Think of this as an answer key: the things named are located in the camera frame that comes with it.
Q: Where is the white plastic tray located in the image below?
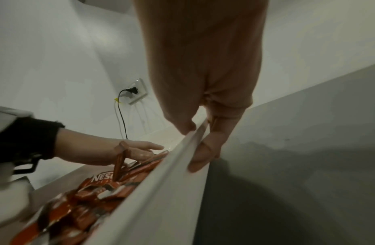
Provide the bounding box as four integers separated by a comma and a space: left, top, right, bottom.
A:
11, 118, 211, 245

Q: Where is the black power cable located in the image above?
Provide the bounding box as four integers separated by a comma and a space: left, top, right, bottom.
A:
118, 89, 137, 140

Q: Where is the pile of red coffee sachets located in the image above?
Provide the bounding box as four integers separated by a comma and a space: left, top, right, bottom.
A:
10, 150, 170, 245

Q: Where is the person's right hand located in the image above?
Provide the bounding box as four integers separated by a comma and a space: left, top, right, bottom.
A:
132, 0, 270, 174

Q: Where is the grey wall socket plate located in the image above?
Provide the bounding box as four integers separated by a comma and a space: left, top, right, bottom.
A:
126, 78, 150, 105

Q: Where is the person's left hand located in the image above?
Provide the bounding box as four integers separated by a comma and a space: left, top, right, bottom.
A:
54, 128, 165, 166

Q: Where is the black left wristband with markers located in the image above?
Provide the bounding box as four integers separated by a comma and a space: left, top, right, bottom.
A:
0, 105, 66, 174

